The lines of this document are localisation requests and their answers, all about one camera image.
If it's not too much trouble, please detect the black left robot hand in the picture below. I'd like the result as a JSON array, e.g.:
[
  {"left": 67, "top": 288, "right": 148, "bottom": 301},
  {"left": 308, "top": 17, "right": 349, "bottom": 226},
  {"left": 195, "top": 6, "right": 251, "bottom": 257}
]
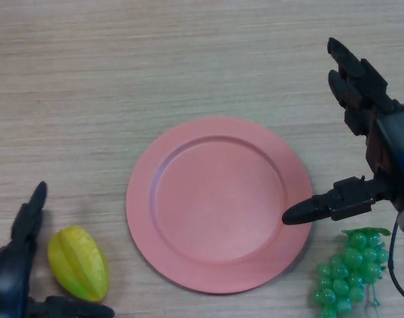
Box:
[{"left": 0, "top": 180, "right": 116, "bottom": 318}]

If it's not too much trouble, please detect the green grape bunch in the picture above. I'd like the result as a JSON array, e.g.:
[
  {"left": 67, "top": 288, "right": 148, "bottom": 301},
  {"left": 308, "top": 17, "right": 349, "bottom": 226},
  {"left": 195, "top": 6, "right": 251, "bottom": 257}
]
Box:
[{"left": 311, "top": 227, "right": 392, "bottom": 318}]

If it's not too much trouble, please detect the pink round plate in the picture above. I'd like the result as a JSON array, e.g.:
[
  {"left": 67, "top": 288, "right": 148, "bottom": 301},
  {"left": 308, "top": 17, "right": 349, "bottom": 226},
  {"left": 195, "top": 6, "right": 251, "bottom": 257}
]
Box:
[{"left": 125, "top": 116, "right": 313, "bottom": 295}]

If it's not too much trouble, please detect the yellow starfruit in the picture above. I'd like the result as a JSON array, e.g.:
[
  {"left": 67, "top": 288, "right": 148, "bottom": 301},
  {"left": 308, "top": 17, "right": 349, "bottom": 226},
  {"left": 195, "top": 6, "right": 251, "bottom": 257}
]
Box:
[{"left": 47, "top": 225, "right": 110, "bottom": 303}]

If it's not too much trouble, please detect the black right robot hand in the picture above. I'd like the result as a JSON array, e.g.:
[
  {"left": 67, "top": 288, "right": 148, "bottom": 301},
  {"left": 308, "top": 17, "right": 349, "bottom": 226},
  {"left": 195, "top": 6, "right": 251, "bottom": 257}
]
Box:
[{"left": 281, "top": 37, "right": 404, "bottom": 227}]

